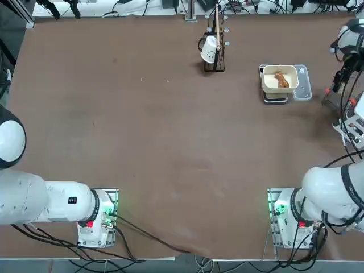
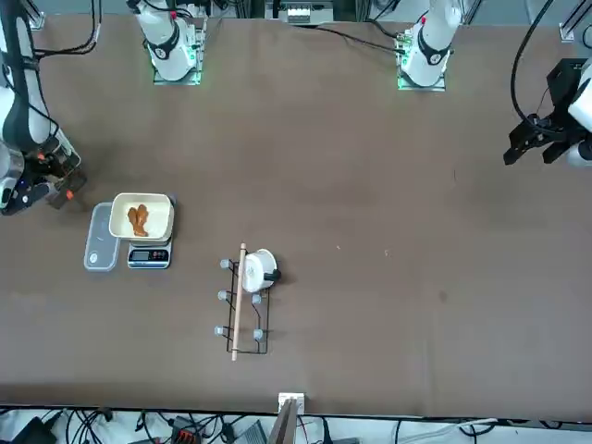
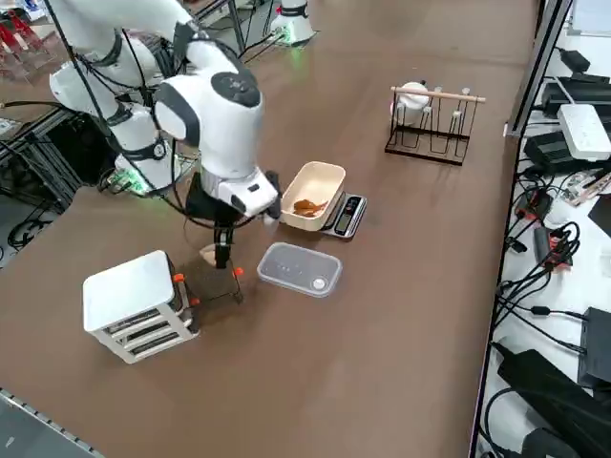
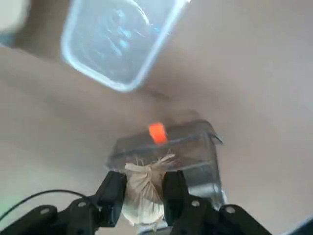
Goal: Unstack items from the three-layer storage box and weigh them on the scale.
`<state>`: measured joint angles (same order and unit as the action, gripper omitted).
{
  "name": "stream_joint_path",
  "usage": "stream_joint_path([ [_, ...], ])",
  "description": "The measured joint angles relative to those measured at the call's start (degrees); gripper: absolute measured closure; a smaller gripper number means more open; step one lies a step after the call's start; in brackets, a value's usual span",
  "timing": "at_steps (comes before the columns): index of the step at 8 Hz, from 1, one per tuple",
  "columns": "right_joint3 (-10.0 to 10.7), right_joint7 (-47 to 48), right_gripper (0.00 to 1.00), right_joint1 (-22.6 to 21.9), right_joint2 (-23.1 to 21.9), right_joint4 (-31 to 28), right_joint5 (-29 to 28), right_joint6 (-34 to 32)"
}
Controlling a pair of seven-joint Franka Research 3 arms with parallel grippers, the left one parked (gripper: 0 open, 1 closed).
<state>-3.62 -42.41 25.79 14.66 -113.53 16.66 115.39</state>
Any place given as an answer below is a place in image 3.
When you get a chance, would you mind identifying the white cup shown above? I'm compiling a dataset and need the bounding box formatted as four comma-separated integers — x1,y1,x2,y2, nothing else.
394,79,432,128

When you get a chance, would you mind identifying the black extrusion frame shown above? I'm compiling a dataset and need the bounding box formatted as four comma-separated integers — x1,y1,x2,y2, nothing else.
0,102,120,216

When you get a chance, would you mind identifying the white power strip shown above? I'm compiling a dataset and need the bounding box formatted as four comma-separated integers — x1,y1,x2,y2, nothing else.
557,103,611,161

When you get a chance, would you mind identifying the large black case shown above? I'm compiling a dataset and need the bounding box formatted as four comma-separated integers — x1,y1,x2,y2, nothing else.
495,349,611,458

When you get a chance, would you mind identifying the aluminium camera post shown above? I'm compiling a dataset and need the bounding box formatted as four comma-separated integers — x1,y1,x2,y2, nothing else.
504,0,575,139

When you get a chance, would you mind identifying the orange black connector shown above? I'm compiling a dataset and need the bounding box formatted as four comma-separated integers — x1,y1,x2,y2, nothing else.
548,236,581,271

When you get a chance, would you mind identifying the black power box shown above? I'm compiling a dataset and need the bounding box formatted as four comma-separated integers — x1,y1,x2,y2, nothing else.
576,306,611,390

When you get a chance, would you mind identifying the slim grey adapter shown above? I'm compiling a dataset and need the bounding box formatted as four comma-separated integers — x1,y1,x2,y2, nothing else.
532,226,554,262

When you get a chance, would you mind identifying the grey metal rail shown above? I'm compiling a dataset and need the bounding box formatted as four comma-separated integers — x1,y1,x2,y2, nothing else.
0,386,104,458

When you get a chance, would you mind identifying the brown fried chicken piece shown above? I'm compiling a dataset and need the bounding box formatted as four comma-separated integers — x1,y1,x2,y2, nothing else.
292,198,329,219

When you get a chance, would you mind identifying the circuit board with sticks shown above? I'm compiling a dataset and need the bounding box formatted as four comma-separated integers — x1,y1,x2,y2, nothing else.
562,169,611,207

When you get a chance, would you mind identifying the silver digital kitchen scale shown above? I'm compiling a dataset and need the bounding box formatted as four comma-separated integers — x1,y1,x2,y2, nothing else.
320,192,368,239

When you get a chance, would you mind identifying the small black power adapter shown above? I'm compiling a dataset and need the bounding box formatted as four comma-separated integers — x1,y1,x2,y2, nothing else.
558,46,592,73

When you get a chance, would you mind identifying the long black box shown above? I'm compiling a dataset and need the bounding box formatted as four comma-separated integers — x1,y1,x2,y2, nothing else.
541,73,611,119

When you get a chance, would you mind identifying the dark ribbed power adapter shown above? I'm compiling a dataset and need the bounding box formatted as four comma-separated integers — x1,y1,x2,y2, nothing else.
523,131,582,174

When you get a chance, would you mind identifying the orange black device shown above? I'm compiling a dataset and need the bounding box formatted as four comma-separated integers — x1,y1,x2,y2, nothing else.
514,189,555,221

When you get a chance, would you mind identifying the cream rectangular bowl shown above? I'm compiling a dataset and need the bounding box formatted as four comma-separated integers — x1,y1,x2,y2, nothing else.
280,161,348,234

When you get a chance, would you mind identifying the black wire cup rack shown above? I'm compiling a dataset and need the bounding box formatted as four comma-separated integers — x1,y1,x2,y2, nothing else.
384,84,487,167

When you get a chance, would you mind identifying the clear plastic lid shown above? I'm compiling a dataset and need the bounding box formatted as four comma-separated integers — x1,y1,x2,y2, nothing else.
256,241,344,300

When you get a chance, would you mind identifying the red clear acrylic stand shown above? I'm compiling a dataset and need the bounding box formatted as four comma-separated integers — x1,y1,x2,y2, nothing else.
0,7,58,87

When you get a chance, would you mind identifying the white three-layer storage frame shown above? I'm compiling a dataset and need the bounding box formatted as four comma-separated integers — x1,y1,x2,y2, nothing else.
82,250,201,366

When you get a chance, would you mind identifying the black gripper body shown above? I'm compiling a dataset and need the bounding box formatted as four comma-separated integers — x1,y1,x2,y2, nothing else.
184,172,252,231

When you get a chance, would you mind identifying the black cable with inline block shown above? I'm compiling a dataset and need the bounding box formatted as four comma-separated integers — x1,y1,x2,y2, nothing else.
495,281,593,335

